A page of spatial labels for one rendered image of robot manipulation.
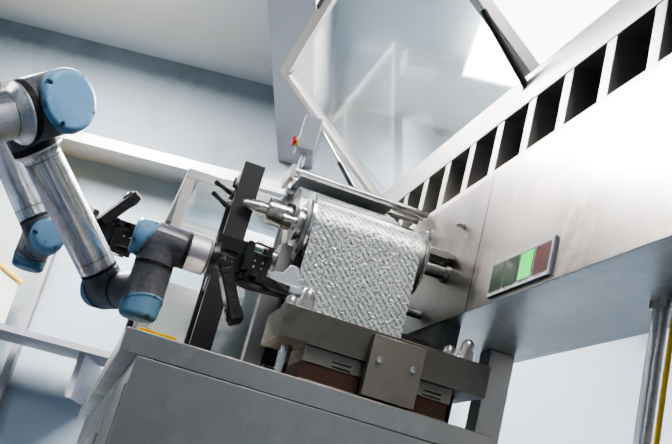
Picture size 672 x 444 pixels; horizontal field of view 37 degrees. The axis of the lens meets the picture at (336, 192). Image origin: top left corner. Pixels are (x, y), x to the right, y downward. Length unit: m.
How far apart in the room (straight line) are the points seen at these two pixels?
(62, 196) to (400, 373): 0.72
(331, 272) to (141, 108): 4.05
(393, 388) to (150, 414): 0.43
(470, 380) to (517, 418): 3.68
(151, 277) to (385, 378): 0.48
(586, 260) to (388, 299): 0.58
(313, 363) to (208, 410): 0.22
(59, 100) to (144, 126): 4.14
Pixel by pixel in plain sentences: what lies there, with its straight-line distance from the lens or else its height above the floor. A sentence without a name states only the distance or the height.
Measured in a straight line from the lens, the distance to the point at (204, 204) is 3.08.
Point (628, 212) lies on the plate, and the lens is 1.52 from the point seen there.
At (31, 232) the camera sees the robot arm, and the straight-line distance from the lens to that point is 2.26.
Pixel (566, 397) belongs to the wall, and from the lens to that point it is 5.63.
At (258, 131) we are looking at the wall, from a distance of 5.85.
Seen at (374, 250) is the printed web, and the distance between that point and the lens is 2.06.
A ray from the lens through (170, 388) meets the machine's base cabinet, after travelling 1.68.
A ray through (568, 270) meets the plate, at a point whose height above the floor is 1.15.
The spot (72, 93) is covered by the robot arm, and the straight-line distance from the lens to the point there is 1.81.
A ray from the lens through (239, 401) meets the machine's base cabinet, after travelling 1.69.
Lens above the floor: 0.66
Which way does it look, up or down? 19 degrees up
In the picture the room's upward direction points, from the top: 15 degrees clockwise
